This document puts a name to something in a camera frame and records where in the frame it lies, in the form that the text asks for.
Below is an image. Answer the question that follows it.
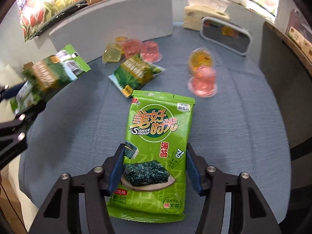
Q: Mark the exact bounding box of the cream tissue box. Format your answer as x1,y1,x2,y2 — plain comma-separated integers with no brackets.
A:
183,5,231,32

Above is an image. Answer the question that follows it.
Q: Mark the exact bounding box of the pink jelly cup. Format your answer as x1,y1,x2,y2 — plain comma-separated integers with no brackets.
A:
140,41,163,63
187,66,218,98
122,39,143,59

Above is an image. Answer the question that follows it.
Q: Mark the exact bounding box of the small green seaweed snack packet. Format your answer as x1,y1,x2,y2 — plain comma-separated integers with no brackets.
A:
108,54,166,99

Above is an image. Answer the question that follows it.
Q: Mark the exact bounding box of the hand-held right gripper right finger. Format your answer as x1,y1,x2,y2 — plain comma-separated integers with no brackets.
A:
186,143,279,234

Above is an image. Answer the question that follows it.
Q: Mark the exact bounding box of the cardboard box with label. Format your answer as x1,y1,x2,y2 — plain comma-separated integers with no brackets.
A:
284,8,312,72

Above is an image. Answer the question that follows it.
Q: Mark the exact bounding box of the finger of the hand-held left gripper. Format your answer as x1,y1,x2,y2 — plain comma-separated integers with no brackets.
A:
0,101,47,170
0,85,11,100

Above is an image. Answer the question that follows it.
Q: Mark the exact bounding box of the clear grey-rimmed storage box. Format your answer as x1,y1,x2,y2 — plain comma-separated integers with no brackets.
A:
200,16,251,56

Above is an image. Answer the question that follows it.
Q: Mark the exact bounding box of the large green seaweed snack packet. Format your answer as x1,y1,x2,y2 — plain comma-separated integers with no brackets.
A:
106,90,196,221

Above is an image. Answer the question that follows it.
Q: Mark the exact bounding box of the green seaweed packet barcode side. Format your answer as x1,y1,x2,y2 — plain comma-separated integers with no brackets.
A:
10,44,91,117

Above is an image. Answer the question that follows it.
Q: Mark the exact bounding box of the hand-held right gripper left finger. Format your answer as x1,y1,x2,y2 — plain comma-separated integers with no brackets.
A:
28,143,126,234

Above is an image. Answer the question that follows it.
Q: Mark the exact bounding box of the yellow jelly cup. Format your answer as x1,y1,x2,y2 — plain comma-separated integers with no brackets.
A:
102,44,125,64

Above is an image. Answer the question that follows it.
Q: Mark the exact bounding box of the orange jelly cup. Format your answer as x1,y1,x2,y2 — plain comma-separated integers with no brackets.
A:
114,36,129,47
221,27,237,39
188,48,217,74

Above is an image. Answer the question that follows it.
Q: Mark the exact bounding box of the floral printed cloth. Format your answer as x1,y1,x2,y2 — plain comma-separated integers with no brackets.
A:
17,0,279,44

